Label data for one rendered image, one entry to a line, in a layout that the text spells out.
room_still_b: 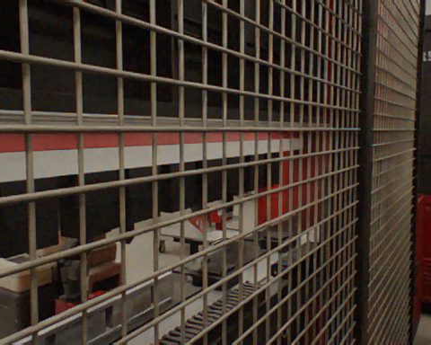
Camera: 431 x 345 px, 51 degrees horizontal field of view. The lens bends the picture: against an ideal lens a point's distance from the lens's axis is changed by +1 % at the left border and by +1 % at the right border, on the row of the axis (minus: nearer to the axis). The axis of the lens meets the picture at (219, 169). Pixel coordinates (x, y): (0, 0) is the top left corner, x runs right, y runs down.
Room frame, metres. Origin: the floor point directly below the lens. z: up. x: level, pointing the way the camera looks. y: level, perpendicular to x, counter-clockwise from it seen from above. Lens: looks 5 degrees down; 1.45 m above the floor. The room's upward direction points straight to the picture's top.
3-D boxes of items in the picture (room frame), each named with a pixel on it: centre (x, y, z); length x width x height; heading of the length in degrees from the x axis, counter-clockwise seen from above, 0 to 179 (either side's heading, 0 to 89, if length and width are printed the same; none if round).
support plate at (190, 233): (1.95, 0.10, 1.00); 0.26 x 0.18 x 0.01; 60
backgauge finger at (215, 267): (1.37, 0.07, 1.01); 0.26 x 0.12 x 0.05; 60
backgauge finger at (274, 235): (1.79, -0.17, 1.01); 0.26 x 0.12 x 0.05; 60
